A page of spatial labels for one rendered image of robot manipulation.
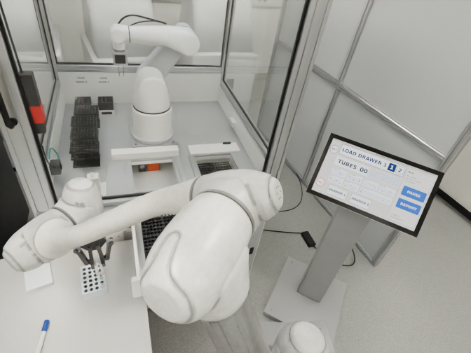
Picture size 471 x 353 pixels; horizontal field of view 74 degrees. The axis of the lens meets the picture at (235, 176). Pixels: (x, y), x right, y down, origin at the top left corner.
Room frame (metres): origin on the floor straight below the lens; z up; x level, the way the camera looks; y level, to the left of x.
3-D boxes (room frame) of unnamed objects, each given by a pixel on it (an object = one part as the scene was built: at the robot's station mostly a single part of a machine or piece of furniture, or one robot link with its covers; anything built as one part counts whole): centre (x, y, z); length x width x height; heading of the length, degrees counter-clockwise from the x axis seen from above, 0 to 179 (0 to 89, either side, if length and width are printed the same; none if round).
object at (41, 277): (0.61, 0.68, 0.77); 0.13 x 0.09 x 0.02; 38
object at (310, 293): (1.19, -0.63, 0.51); 0.50 x 0.45 x 1.02; 160
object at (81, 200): (0.62, 0.44, 1.21); 0.13 x 0.11 x 0.16; 162
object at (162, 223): (0.82, 0.24, 0.87); 0.22 x 0.18 x 0.06; 25
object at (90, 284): (0.63, 0.47, 0.78); 0.12 x 0.08 x 0.04; 30
